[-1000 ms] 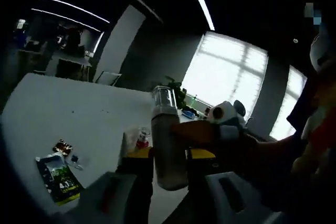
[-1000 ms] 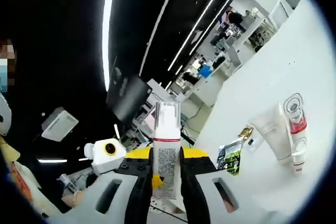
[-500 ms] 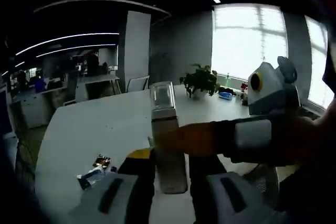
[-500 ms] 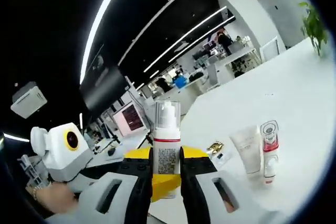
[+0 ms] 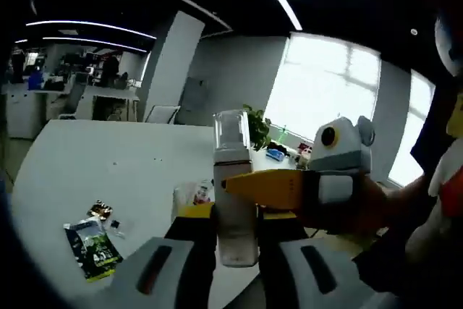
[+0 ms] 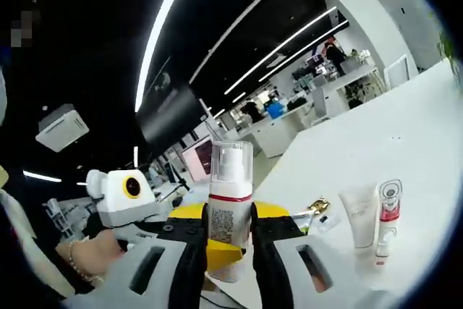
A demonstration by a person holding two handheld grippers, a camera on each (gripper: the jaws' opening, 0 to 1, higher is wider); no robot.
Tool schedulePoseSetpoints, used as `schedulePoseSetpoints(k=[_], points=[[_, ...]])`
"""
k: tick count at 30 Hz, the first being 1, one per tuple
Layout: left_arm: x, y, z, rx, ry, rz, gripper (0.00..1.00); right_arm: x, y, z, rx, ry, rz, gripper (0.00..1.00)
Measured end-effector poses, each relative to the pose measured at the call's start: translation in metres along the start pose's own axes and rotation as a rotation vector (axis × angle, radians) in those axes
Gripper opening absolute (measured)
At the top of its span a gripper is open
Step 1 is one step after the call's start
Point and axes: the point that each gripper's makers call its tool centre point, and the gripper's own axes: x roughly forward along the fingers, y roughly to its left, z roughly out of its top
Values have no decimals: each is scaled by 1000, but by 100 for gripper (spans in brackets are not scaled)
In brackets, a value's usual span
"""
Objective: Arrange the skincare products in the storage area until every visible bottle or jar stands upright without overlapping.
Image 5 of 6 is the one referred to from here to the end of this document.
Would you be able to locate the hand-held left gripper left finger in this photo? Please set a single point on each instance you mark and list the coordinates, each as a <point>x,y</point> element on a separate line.
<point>188,251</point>

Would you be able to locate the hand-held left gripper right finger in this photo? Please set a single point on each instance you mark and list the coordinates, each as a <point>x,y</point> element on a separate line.
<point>285,273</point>

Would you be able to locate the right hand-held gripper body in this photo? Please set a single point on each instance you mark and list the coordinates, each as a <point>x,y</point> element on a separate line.
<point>343,160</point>

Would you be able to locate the frosted skincare bottle clear cap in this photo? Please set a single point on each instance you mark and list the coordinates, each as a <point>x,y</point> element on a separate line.
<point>235,236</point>

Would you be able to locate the white skincare tube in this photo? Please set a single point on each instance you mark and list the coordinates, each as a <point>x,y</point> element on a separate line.
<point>181,200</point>

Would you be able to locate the clear skincare sachet blue square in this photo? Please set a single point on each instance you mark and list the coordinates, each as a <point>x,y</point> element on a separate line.
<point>116,227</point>

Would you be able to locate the black green skincare sachet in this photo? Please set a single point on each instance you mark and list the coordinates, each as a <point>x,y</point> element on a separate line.
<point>94,251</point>

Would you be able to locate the gold skincare sachet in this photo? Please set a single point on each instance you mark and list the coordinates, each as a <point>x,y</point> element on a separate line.
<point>100,210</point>

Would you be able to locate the person's right hand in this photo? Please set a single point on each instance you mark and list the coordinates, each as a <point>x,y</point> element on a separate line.
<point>354,215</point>

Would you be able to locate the blue box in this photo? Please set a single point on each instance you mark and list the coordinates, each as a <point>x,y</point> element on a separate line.
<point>275,154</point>

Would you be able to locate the colourful boxes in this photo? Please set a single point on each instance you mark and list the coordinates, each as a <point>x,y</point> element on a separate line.
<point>305,155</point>

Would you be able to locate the potted green plant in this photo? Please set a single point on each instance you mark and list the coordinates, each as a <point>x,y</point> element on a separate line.
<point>258,128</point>

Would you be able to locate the bright window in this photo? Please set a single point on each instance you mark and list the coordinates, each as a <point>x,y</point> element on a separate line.
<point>318,81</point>
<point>412,135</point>

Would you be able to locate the white mesh chair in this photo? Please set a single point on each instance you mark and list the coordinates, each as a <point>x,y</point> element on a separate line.
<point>162,113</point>

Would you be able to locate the long white counter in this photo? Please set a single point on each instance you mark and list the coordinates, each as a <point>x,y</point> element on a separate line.
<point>21,106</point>

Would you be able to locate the blue bin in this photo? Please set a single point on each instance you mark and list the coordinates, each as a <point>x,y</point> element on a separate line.
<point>35,81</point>

